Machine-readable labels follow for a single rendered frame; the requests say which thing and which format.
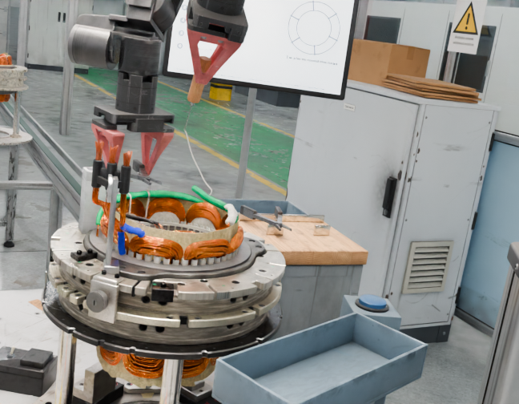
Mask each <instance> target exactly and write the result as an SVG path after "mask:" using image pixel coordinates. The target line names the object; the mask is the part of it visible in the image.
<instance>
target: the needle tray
mask: <svg viewBox="0 0 519 404"><path fill-rule="evenodd" d="M427 349H428V345H427V344H425V343H423V342H422V341H418V340H417V339H415V338H413V337H410V336H408V335H406V334H404V333H402V332H399V331H397V330H395V329H393V328H390V327H388V326H386V325H384V324H382V323H379V322H378V321H375V320H373V319H371V318H369V317H366V316H365V315H363V314H360V313H358V312H355V313H350V314H348V315H345V316H342V317H338V318H336V319H333V320H330V321H327V322H325V323H322V324H319V325H315V326H313V327H310V328H307V329H303V330H301V331H298V332H295V333H291V334H289V335H286V336H284V337H280V338H277V339H275V340H272V341H268V342H265V343H263V344H260V345H256V346H253V347H251V348H248V349H244V350H241V351H239V352H237V353H233V354H230V355H227V356H225V357H222V358H218V359H216V364H215V375H214V381H213V387H212V394H211V396H212V397H213V398H214V399H216V400H217V401H219V402H221V403H222V404H374V403H375V401H376V400H378V399H380V398H382V397H384V396H386V395H388V394H390V393H392V392H394V391H396V390H398V389H400V388H401V387H403V386H406V385H408V384H409V383H411V382H414V381H416V380H417V379H419V378H421V375H422V372H423V368H424V361H425V357H426V353H427Z"/></svg>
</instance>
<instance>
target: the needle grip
mask: <svg viewBox="0 0 519 404"><path fill-rule="evenodd" d="M199 58H200V64H201V69H202V72H203V73H205V72H206V71H207V70H208V68H209V67H210V65H211V59H210V58H208V57H207V56H199ZM203 88H204V85H203V84H199V83H196V82H195V76H194V75H193V79H192V81H191V86H190V90H189V92H188V96H187V99H188V101H190V102H192V103H199V101H200V98H201V95H202V93H203Z"/></svg>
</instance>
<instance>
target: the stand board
mask: <svg viewBox="0 0 519 404"><path fill-rule="evenodd" d="M282 223H283V224H285V225H287V226H288V227H289V228H291V229H292V231H289V230H287V229H286V228H284V233H283V235H282V236H271V235H266V232H267V226H268V223H266V222H263V221H240V222H239V226H241V227H242V228H243V230H244V231H246V232H249V233H252V234H254V235H256V236H259V237H261V238H262V239H264V240H265V244H272V245H274V246H275V247H276V248H277V249H278V250H279V251H280V252H281V253H282V254H283V256H284V259H285V262H286V265H366V264H367V259H368V251H367V250H366V249H364V248H362V247H361V246H359V245H358V244H357V243H355V242H354V241H352V240H350V239H349V238H347V237H346V236H345V235H343V234H342V233H340V232H338V231H337V230H335V229H334V228H333V227H331V228H330V233H329V236H313V232H314V227H315V225H328V224H326V223H325V222H323V223H311V222H282Z"/></svg>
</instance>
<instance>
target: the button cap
mask: <svg viewBox="0 0 519 404"><path fill-rule="evenodd" d="M359 303H360V304H362V305H364V306H366V307H369V308H372V309H384V308H386V304H387V302H386V300H385V299H384V298H382V297H379V296H377V295H372V294H364V295H361V296H360V298H359Z"/></svg>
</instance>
